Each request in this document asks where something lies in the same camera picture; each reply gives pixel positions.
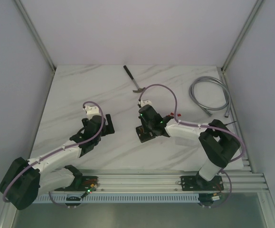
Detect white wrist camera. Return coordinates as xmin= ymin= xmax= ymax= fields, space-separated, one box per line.
xmin=138 ymin=100 xmax=152 ymax=108
xmin=83 ymin=105 xmax=101 ymax=119

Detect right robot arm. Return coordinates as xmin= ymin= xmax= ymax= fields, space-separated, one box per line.
xmin=136 ymin=104 xmax=241 ymax=190

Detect claw hammer black handle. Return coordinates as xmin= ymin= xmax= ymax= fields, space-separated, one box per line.
xmin=123 ymin=65 xmax=145 ymax=93

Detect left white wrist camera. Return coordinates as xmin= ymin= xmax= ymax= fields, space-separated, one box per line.
xmin=83 ymin=105 xmax=101 ymax=119

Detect clear plastic fuse box cover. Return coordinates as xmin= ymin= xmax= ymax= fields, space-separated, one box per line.
xmin=174 ymin=137 xmax=195 ymax=146

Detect aluminium mounting rail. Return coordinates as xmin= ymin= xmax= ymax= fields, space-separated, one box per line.
xmin=81 ymin=170 xmax=269 ymax=193

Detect grey slotted cable duct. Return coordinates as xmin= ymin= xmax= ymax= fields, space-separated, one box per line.
xmin=34 ymin=193 xmax=201 ymax=204

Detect silver flexible metal hose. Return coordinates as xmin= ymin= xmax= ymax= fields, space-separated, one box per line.
xmin=189 ymin=76 xmax=230 ymax=118

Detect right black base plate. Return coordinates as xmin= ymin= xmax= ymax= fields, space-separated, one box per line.
xmin=180 ymin=175 xmax=224 ymax=191

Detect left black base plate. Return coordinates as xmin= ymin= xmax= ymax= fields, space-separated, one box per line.
xmin=73 ymin=176 xmax=98 ymax=191

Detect black fuse box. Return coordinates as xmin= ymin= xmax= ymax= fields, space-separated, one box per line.
xmin=135 ymin=125 xmax=156 ymax=143

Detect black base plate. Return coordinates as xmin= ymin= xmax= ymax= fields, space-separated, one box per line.
xmin=73 ymin=176 xmax=98 ymax=191
xmin=180 ymin=175 xmax=224 ymax=191

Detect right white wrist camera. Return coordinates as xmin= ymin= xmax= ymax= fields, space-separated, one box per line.
xmin=138 ymin=100 xmax=152 ymax=108

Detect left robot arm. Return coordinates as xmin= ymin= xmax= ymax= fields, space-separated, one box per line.
xmin=0 ymin=114 xmax=115 ymax=210

